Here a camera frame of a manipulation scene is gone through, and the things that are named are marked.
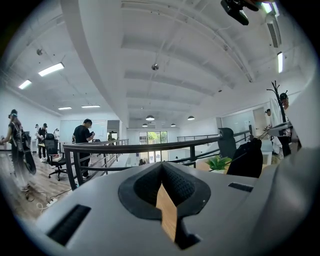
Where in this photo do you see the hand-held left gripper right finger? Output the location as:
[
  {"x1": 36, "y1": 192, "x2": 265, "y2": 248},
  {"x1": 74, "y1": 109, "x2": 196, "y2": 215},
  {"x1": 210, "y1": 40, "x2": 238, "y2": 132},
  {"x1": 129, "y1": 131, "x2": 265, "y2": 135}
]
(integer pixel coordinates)
[{"x1": 161, "y1": 161, "x2": 259, "y2": 256}]

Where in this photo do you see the green plant in white pot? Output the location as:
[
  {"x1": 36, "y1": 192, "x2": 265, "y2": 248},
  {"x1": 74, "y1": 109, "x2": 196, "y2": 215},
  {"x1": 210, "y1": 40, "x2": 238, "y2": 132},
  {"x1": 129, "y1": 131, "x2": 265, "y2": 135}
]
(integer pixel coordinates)
[{"x1": 204, "y1": 154, "x2": 233, "y2": 175}]

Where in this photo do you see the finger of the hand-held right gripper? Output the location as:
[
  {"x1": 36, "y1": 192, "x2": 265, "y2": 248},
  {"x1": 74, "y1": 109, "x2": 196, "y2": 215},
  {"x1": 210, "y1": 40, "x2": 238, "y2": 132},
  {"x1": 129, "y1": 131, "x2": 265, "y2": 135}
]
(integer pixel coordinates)
[{"x1": 267, "y1": 121, "x2": 292, "y2": 137}]

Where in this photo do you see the white coat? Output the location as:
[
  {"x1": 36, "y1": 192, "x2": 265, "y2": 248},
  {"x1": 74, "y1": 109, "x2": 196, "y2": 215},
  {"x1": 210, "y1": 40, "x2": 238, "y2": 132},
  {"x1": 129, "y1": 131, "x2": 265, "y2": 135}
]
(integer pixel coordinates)
[{"x1": 268, "y1": 97, "x2": 282, "y2": 129}]

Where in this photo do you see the black head-worn camera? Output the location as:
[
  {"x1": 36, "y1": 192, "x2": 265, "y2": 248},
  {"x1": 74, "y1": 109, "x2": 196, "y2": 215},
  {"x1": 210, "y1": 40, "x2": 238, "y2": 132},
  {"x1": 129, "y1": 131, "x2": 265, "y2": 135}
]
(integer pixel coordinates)
[{"x1": 220, "y1": 0, "x2": 260, "y2": 26}]

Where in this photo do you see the glass entrance door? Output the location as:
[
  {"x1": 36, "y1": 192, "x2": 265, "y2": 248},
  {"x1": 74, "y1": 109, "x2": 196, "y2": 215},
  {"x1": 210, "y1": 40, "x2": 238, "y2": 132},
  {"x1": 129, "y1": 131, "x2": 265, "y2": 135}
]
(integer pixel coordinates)
[{"x1": 138, "y1": 131, "x2": 169, "y2": 163}]

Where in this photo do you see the ceiling air vent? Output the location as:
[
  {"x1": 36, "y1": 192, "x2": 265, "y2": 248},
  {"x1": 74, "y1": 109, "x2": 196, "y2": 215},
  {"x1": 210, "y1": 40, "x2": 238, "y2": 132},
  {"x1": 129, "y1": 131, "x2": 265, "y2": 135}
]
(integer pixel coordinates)
[{"x1": 265, "y1": 13, "x2": 283, "y2": 49}]

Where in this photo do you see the black coat stand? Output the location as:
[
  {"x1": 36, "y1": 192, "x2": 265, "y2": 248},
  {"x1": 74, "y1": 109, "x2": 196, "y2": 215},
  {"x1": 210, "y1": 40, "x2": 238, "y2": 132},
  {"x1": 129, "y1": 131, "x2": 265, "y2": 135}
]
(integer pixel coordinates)
[{"x1": 266, "y1": 80, "x2": 288, "y2": 126}]

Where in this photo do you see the black office chair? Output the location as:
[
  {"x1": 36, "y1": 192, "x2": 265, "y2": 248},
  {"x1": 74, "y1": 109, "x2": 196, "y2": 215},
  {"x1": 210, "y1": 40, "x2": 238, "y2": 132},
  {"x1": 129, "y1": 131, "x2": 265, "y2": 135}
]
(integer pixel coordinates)
[
  {"x1": 44, "y1": 133, "x2": 69, "y2": 182},
  {"x1": 217, "y1": 127, "x2": 238, "y2": 161}
]

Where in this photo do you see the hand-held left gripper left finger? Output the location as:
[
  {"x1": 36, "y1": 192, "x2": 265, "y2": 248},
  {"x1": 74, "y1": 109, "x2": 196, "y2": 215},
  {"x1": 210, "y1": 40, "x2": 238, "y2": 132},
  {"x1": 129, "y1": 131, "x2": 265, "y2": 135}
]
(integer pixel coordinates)
[{"x1": 34, "y1": 161, "x2": 182, "y2": 256}]

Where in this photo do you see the black cloth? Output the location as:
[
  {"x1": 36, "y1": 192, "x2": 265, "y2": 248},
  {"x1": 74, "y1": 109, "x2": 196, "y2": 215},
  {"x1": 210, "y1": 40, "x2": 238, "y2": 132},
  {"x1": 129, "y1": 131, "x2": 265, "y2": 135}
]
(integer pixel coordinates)
[{"x1": 208, "y1": 138, "x2": 264, "y2": 179}]

